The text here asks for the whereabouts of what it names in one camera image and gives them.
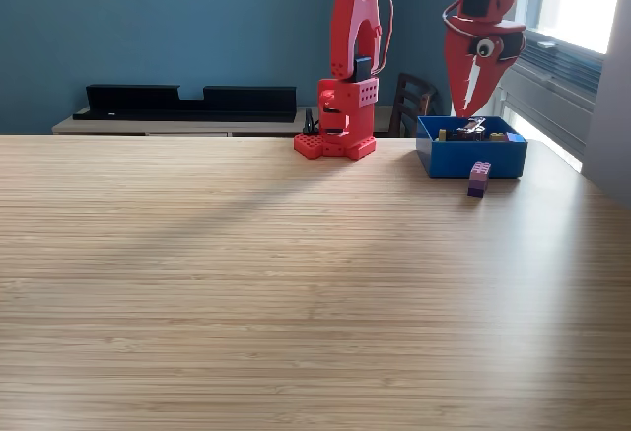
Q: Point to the purple brick stack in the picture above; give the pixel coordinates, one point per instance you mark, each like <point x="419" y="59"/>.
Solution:
<point x="478" y="179"/>

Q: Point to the grey window heating unit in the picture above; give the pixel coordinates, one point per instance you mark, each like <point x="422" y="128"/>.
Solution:
<point x="547" y="81"/>

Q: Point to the dark red toy pickup car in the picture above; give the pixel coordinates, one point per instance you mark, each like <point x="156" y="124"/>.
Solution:
<point x="468" y="132"/>

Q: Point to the bright window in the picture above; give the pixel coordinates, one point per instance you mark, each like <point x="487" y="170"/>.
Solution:
<point x="577" y="2"/>

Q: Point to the pale wooden sideboard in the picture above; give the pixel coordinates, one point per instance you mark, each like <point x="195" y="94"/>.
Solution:
<point x="148" y="128"/>

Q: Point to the black long shelf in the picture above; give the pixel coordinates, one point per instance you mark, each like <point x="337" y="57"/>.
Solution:
<point x="148" y="103"/>

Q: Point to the dark wooden chair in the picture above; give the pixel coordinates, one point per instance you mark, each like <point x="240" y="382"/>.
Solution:
<point x="411" y="100"/>

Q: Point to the yellow red white brick stack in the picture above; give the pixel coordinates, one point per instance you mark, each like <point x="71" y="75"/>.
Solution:
<point x="498" y="137"/>

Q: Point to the blue plastic box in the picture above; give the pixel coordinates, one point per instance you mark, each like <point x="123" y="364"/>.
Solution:
<point x="473" y="160"/>

